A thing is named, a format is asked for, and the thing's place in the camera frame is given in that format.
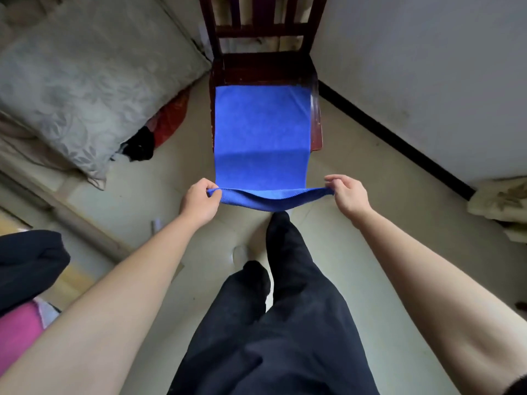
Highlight red plastic bag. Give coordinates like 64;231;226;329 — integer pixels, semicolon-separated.
146;88;191;148

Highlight person's left hand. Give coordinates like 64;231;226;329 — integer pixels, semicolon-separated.
179;178;223;229

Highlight person's right forearm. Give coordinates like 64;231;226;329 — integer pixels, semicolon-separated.
350;207;527;395

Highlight light wooden bed frame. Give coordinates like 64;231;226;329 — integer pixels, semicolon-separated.
0;115;136;264

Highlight pink cloth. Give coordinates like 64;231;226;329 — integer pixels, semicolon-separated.
0;300;46;377

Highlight person's white shoe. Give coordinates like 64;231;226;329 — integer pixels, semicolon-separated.
232;244;252;273

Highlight black folded garment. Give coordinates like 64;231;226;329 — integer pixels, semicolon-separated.
0;230;71;318

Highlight black crumpled cloth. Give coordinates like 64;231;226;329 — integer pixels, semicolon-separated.
119;126;156;162

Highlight person's black trousers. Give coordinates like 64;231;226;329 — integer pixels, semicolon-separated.
167;211;380;395

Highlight person's left forearm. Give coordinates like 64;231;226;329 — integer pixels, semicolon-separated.
0;213;207;395

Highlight dark red wooden chair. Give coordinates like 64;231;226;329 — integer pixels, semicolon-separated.
198;0;330;152

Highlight person's right hand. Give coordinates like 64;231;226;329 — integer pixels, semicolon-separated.
324;174;374;229

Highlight blue microfibre towel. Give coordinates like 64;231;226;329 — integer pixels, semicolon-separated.
207;84;335;213

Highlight black baseboard strip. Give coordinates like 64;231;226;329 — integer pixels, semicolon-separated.
318;80;476;201

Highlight grey leaf-patterned quilt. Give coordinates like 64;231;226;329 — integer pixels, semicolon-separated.
0;0;212;190

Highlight beige patterned cloth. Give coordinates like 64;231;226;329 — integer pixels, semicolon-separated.
467;177;527;244

